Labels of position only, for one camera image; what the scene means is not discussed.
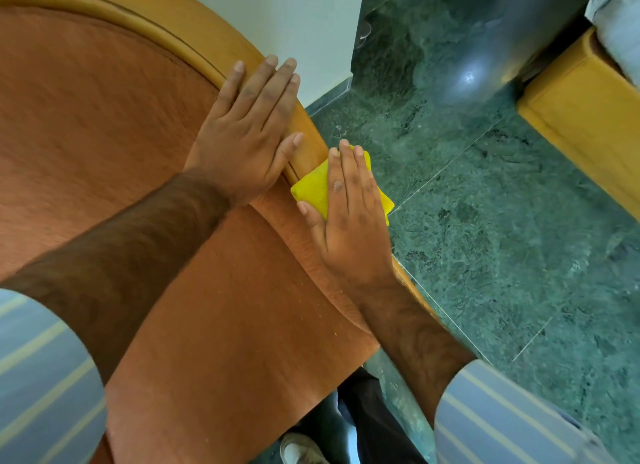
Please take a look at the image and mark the wooden bed frame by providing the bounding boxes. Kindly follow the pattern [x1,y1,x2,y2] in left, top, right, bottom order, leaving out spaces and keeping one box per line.
[516,26,640,223]

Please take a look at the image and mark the white bedding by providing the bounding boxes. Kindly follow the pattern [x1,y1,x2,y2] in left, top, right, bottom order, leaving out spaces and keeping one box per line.
[584,0,640,88]

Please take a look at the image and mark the person's right forearm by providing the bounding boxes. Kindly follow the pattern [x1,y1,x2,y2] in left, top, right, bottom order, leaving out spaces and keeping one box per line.
[349,273,477,428]

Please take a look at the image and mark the person's left hand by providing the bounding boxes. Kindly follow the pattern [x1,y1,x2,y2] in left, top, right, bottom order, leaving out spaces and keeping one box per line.
[184,54,305,208]

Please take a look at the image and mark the black trousers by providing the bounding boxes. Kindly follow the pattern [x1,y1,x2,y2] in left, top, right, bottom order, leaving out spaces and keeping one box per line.
[337,368,427,464]

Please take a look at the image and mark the yellow cleaning cloth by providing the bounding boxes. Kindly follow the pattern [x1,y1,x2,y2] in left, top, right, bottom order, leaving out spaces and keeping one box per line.
[290,145,395,227]

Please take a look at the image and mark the white shoe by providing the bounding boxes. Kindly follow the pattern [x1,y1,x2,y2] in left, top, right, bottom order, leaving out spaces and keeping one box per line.
[279,432,331,464]

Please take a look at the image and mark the person's left forearm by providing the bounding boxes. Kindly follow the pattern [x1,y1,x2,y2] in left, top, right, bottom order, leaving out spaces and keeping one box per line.
[0,168,234,385]

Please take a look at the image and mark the person's right hand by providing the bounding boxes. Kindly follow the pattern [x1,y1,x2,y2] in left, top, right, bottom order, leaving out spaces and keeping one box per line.
[297,139,397,293]

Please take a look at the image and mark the orange upholstered wooden chair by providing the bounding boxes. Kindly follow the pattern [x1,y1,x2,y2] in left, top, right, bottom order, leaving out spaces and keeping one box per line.
[0,0,441,464]

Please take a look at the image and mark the blue striped shirt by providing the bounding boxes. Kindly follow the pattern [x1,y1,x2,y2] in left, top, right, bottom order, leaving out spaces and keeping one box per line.
[0,288,621,464]

